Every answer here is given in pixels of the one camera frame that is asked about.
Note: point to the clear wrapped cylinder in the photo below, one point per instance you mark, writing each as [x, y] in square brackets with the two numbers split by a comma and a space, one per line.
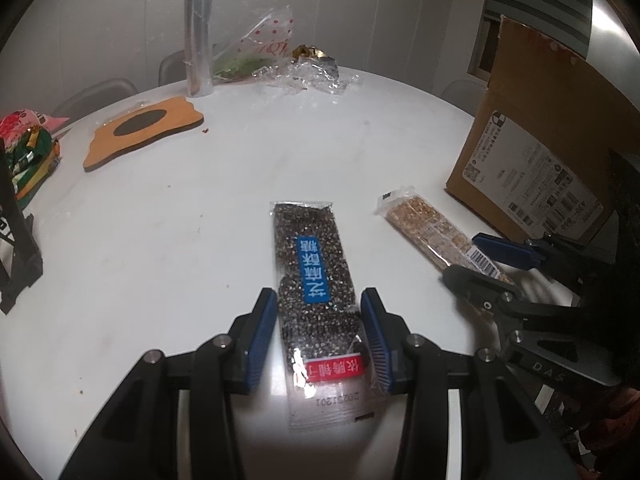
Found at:
[197, 35]

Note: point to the peanut brittle bar packet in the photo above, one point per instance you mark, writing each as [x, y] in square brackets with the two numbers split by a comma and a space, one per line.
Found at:
[420, 220]

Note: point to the stack of green snack packets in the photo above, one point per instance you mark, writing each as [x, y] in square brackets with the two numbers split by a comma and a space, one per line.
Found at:
[35, 165]

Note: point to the black sesame bar packet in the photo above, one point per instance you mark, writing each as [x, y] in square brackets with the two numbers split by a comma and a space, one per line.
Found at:
[310, 240]

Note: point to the polka dot cellophane bag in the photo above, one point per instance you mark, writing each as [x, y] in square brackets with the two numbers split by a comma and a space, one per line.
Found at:
[260, 40]

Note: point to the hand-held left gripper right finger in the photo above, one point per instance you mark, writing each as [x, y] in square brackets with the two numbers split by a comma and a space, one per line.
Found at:
[375, 340]

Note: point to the wooden mat with dark oval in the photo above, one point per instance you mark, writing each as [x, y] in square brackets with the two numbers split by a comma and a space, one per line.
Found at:
[100, 147]

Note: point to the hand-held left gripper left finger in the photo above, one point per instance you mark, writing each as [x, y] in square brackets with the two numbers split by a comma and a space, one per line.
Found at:
[261, 340]

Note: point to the black folding stand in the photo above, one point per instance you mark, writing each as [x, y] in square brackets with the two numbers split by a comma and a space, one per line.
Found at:
[20, 260]

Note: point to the red pink snack packet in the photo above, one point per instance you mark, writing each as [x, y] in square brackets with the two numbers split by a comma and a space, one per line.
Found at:
[17, 122]

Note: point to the cardboard box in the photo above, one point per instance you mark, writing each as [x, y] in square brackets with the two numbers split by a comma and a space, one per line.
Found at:
[540, 110]

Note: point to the grey chair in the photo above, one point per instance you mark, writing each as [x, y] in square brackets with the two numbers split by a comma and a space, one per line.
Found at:
[172, 67]
[462, 97]
[95, 97]

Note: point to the gold foil wrapper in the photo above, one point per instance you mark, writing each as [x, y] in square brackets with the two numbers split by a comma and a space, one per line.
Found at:
[307, 54]

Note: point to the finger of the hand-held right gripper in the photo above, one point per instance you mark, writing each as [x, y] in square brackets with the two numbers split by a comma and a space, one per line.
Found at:
[505, 252]
[480, 287]

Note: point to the crumpled clear wrapper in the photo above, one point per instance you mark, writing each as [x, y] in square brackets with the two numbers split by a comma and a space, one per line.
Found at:
[310, 80]

